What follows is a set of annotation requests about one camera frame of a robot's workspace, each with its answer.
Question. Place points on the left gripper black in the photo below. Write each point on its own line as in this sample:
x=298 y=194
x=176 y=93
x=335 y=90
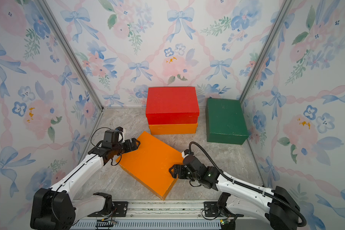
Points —
x=130 y=147

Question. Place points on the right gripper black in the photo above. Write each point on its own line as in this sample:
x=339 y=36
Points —
x=181 y=167

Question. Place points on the orange shoebox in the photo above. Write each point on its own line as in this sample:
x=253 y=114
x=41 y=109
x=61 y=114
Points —
x=173 y=129
x=150 y=164

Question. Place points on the red shoebox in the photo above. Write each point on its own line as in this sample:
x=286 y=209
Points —
x=172 y=105

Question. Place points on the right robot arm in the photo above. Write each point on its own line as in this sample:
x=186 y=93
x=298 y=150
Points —
x=273 y=206

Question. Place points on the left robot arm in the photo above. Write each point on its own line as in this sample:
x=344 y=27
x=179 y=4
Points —
x=55 y=208

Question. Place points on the green shoebox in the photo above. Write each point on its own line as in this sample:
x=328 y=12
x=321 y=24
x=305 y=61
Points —
x=225 y=122

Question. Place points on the right connector board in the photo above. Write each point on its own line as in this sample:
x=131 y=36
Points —
x=227 y=224

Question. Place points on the connector board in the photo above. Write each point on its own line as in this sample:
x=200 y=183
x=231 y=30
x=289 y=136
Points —
x=105 y=224
x=227 y=224

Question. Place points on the left connector board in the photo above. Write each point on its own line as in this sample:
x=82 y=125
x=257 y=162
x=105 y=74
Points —
x=105 y=224

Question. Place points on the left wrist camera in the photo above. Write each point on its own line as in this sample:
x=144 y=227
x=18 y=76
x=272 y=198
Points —
x=121 y=134

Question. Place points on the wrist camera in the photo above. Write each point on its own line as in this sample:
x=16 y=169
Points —
x=121 y=134
x=186 y=153

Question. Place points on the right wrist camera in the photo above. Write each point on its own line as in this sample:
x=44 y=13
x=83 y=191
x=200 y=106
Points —
x=186 y=153

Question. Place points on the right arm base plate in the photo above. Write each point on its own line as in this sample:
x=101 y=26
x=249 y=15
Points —
x=211 y=210

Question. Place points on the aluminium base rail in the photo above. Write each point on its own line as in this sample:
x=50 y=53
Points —
x=143 y=215

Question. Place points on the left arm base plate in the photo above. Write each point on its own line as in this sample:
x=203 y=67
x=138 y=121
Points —
x=113 y=209

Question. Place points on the left corner aluminium post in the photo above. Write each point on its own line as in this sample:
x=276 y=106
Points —
x=49 y=16

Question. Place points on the corner aluminium post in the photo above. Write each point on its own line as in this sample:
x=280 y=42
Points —
x=282 y=14
x=49 y=16

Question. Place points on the right corner aluminium post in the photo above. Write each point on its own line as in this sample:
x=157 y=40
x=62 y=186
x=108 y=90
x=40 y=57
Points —
x=282 y=14

